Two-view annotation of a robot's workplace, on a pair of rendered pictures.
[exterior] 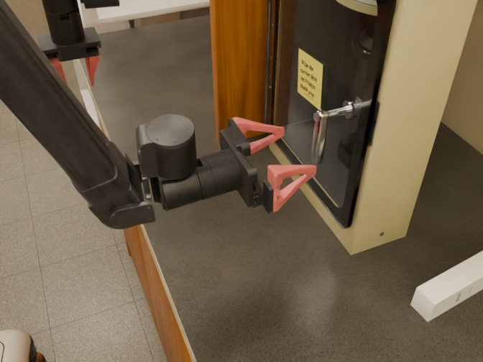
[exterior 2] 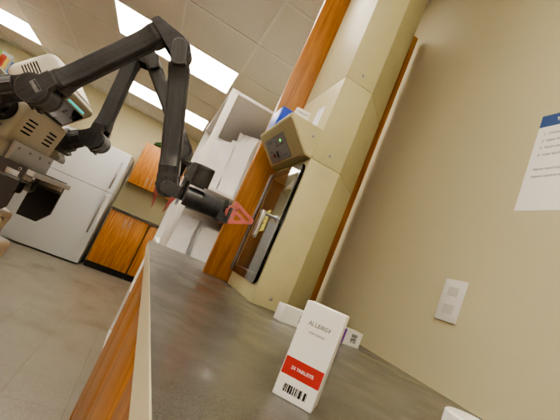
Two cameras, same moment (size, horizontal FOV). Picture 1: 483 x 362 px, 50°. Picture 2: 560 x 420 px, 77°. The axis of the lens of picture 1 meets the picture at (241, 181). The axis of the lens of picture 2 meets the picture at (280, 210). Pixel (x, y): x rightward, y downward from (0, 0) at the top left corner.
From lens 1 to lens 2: 76 cm
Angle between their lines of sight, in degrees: 50
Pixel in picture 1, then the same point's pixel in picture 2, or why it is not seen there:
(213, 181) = (209, 199)
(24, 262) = not seen: outside the picture
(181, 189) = (195, 193)
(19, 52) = (183, 101)
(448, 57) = (320, 207)
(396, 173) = (287, 257)
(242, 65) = (234, 234)
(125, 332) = not seen: outside the picture
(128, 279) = not seen: outside the picture
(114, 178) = (176, 165)
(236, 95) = (224, 247)
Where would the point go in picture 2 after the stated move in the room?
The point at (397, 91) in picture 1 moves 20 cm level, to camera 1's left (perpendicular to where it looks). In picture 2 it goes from (297, 207) to (237, 182)
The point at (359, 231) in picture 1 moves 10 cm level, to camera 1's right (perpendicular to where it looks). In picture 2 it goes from (260, 285) to (292, 298)
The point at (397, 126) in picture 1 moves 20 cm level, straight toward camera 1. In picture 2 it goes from (293, 227) to (270, 206)
